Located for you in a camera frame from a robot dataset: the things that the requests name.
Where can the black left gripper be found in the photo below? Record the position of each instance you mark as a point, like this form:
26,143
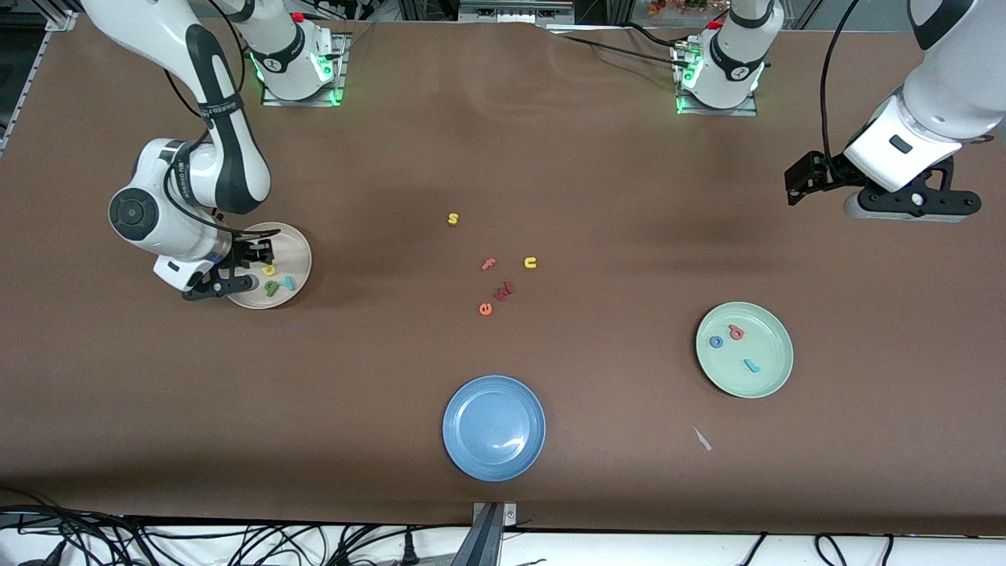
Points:
831,170

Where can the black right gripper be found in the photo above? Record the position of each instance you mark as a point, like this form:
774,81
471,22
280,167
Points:
245,250

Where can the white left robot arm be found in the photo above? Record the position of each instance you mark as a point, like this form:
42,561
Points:
943,86

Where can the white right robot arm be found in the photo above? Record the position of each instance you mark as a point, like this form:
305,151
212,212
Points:
157,31

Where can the beige round plate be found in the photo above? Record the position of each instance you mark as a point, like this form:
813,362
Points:
295,251

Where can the pale green round plate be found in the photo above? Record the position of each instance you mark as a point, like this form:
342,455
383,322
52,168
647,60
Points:
766,346

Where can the orange patterned object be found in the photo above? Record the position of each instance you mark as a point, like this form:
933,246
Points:
676,6

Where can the brown table cover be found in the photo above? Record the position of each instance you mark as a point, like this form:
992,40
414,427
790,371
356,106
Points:
589,157

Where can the dark red foam letter w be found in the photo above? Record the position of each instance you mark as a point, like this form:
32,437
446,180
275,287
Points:
504,292

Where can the small white paper scrap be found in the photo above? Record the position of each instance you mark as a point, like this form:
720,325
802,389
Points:
703,439

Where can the blue round plate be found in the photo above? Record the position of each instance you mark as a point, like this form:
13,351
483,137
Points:
493,428

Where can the black power plug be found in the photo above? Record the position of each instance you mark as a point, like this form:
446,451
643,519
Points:
409,549

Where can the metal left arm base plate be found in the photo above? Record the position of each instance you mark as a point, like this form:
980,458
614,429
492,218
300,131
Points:
715,112

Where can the aluminium frame rail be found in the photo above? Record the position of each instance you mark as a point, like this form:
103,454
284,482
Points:
63,21

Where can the grey metal rail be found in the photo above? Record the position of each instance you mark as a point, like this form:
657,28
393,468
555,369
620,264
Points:
515,9

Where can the grey metal table bracket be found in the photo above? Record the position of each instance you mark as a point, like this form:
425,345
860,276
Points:
491,523

